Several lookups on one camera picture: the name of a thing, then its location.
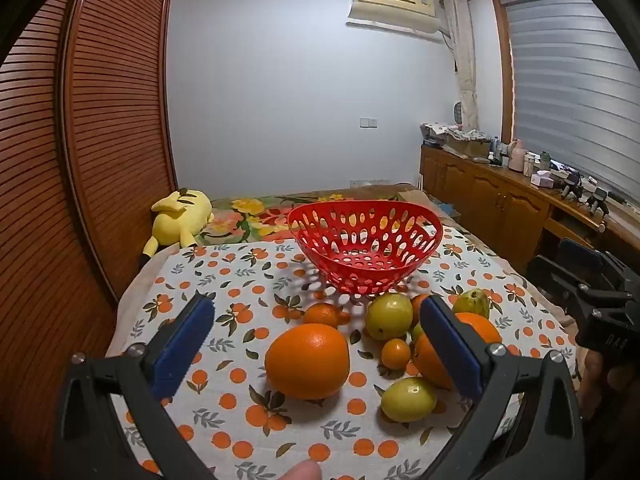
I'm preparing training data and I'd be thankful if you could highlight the person's left hand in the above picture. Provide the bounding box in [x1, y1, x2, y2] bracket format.
[280, 459, 322, 480]

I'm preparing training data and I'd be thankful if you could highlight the beige curtain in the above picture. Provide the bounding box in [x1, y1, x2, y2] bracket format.
[442, 0, 481, 132]

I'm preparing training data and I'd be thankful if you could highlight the pink kettle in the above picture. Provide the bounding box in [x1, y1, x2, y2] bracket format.
[507, 138, 527, 171]

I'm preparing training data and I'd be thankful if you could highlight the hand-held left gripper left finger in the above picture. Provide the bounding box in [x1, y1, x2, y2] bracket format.
[52, 292, 216, 480]

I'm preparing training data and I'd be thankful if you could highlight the orange print tablecloth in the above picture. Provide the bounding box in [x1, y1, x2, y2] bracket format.
[105, 222, 581, 480]

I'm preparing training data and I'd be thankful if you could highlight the wall air conditioner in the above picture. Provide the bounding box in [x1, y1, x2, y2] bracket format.
[346, 0, 444, 37]

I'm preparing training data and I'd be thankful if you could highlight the large orange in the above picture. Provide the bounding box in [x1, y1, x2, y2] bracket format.
[412, 312, 503, 392]
[264, 323, 351, 401]

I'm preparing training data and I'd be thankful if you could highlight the pointed green fruit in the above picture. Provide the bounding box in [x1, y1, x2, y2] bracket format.
[453, 288, 490, 321]

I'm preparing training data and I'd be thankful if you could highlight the wooden louvered wardrobe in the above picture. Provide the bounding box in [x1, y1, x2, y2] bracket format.
[0, 0, 178, 466]

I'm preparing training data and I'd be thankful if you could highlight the pile of cloths and boxes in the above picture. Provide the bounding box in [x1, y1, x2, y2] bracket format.
[420, 121, 495, 159]

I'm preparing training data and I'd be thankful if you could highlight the grey window blind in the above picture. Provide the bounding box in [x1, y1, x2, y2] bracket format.
[500, 0, 640, 203]

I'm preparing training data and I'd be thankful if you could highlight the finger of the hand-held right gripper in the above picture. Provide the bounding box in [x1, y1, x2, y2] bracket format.
[526, 255, 596, 323]
[555, 237, 608, 286]

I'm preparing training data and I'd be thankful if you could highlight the floral blanket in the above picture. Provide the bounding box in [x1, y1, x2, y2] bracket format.
[195, 187, 466, 246]

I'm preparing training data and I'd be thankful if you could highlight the wooden sideboard cabinet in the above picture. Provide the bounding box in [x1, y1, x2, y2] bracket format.
[419, 144, 640, 286]

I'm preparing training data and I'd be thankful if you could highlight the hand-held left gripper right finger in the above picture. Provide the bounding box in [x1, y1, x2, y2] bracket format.
[419, 295, 586, 480]

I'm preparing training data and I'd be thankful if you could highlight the yellow plush toy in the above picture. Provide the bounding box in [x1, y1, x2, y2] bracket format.
[140, 187, 215, 267]

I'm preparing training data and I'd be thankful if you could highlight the round yellow-green fruit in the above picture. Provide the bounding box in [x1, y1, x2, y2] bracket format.
[365, 293, 414, 341]
[380, 377, 438, 424]

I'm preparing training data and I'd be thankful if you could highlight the red perforated plastic basket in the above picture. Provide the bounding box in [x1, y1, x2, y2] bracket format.
[287, 200, 444, 296]

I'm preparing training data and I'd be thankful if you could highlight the small tangerine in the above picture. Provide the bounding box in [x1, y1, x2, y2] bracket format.
[410, 294, 431, 327]
[303, 302, 342, 328]
[381, 338, 412, 371]

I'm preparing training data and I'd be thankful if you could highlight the person's right hand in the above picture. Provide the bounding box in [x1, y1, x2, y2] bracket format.
[580, 347, 640, 426]

